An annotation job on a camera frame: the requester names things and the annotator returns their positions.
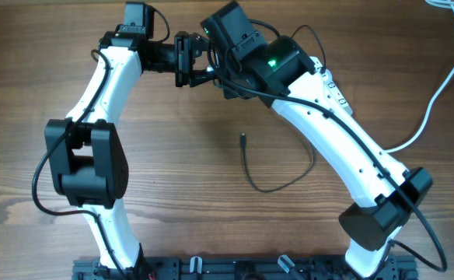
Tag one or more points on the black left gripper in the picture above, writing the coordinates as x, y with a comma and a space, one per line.
183, 48

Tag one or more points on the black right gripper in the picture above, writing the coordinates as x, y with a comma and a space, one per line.
230, 91

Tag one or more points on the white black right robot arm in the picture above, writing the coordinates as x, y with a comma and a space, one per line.
384, 192

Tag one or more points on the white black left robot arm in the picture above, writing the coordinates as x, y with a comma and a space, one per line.
87, 161

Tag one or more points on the white power strip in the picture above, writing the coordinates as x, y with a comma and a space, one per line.
332, 86

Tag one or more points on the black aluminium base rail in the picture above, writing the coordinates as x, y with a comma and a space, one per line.
317, 267

